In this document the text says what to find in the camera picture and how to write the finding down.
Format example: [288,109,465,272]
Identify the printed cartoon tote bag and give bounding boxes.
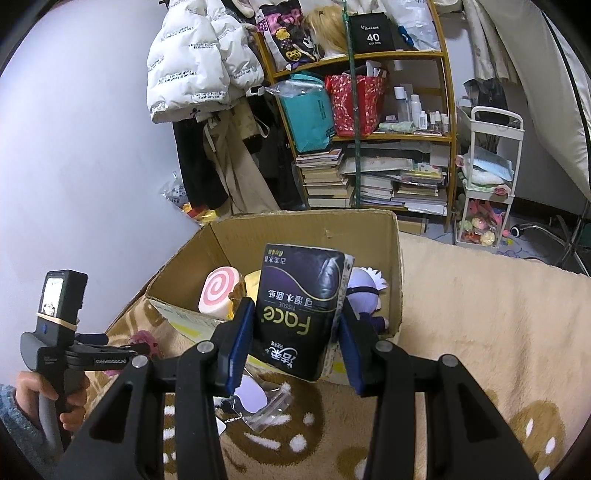
[256,2,320,73]

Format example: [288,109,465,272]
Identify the person's left forearm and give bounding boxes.
[0,383,63,477]

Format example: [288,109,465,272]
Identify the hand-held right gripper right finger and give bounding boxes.
[337,305,539,480]

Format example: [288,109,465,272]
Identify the white curtain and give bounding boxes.
[436,0,532,85]

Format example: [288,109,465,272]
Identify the black bag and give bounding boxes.
[464,78,509,123]

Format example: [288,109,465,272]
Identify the pink plush toy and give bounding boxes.
[130,330,161,355]

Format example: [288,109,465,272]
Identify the white printed puffer jacket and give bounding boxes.
[147,0,265,123]

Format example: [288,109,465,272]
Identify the purple-haired plush doll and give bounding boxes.
[342,265,391,334]

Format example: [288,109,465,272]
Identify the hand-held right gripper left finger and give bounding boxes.
[55,296,257,480]

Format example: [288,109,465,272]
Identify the cream padded chair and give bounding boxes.
[508,0,591,278]

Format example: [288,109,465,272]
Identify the green pole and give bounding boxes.
[344,0,364,208]

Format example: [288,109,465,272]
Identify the black cardboard box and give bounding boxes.
[348,14,399,51]

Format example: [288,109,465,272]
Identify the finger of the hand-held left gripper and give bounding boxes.
[74,332,112,348]

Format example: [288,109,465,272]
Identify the pile of books and magazines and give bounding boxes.
[339,143,450,216]

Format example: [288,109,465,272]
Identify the wooden shelf rack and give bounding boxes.
[252,0,458,232]

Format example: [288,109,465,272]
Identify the clear plastic packet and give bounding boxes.
[221,375,295,435]

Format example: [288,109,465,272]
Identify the row of cosmetic bottles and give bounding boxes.
[392,83,452,133]

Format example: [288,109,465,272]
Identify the blonde wig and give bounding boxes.
[302,7,350,61]

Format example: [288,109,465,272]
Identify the black tissue pack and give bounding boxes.
[255,243,355,381]

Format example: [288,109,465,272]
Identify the blue and white cloths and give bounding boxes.
[462,150,514,185]

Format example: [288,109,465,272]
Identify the pink swirl plush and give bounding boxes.
[198,267,243,319]

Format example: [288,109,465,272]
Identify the teal shopping bag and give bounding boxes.
[277,74,335,154]

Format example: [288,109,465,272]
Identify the beige brown patterned blanket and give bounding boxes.
[92,231,591,480]

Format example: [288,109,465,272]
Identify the beige hanging coat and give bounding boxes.
[203,99,280,215]

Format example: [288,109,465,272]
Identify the white trolley cart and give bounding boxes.
[454,106,525,251]

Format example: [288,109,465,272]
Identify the white plastic bag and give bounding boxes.
[392,0,441,51]

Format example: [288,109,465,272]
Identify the pile of small plush toys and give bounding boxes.
[458,198,506,247]

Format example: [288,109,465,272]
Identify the person's left hand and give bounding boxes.
[16,371,88,435]

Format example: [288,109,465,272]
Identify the clear bag of toys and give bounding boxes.
[161,173,219,227]

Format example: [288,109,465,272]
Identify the stack of old books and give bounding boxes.
[295,148,356,209]

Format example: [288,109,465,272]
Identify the red gift bag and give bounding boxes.
[324,74,387,138]

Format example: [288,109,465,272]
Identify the black hanging coat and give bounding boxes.
[173,117,230,212]

